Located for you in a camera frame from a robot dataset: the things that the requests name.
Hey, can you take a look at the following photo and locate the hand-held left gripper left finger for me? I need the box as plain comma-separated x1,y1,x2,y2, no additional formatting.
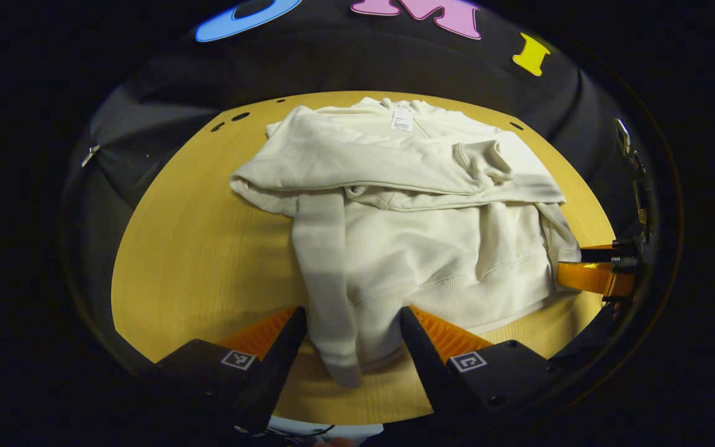
151,305,308,434

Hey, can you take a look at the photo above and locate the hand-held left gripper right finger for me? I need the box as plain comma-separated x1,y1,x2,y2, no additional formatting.
398,304,567,430

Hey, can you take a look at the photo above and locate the cream white sweatshirt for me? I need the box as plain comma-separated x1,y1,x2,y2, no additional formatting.
229,96,582,389

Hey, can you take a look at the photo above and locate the black backdrop cloth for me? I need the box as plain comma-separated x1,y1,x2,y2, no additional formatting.
63,0,650,348

